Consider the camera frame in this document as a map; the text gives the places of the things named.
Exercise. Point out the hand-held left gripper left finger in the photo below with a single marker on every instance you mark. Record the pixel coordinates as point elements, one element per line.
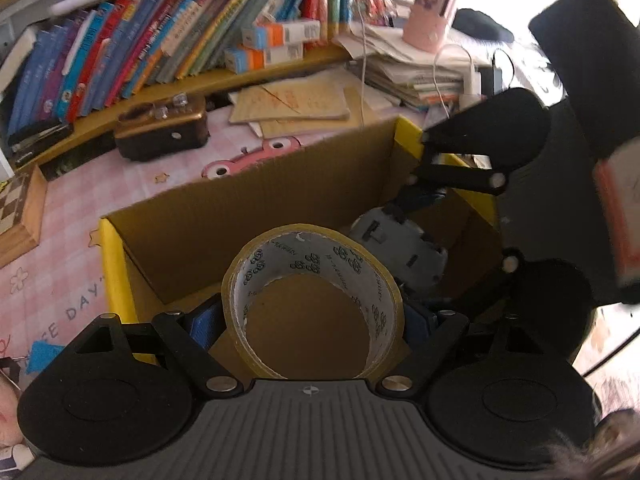
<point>205,322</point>

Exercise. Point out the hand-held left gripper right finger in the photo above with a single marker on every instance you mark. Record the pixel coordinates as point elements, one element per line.
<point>417,325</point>

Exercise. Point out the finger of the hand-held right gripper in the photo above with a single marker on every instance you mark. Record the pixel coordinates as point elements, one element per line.
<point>485,290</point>
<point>460,175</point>

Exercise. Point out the grey plastic toy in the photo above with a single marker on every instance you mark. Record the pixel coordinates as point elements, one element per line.
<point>395,245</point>

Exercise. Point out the yellow-edged cardboard box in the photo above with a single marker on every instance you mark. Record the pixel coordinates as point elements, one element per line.
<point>225,220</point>

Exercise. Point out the clear packing tape roll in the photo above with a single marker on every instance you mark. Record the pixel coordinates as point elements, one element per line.
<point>300,250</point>

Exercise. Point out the blue plastic packet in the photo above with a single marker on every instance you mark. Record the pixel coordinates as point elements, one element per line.
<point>47,356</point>

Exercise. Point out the white charger plug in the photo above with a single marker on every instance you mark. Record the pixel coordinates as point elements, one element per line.
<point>471,85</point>

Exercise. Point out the brown paper envelope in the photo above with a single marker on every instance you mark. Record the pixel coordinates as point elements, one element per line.
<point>370,110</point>

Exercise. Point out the stack of papers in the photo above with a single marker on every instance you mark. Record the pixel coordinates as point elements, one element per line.
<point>400,70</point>

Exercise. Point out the dark rounded object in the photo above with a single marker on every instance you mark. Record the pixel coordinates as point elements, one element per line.
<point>482,25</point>

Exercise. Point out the pink cylindrical holder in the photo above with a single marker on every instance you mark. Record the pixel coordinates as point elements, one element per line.
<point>430,15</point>

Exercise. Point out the brown paper notebook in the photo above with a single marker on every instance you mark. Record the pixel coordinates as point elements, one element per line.
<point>290,100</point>

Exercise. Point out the colourful bead trinkets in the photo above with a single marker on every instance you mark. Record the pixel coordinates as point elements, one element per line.
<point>375,2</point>

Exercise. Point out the brown fuzzy fabric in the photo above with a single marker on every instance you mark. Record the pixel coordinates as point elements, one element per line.
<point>600,450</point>

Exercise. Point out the brown vintage radio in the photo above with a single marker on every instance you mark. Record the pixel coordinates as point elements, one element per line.
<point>160,130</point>

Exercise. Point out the wooden chessboard box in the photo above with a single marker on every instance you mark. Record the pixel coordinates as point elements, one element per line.
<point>22,210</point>

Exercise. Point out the orange and white carton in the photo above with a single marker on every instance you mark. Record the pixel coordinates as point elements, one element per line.
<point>260,56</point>
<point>280,32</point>

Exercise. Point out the wooden desk bookshelf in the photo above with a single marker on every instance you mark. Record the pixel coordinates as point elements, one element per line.
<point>200,80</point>

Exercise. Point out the black flat case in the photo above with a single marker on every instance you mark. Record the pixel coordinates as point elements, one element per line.
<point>40,137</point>

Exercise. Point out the row of colourful books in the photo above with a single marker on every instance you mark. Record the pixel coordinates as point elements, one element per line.
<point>150,35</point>

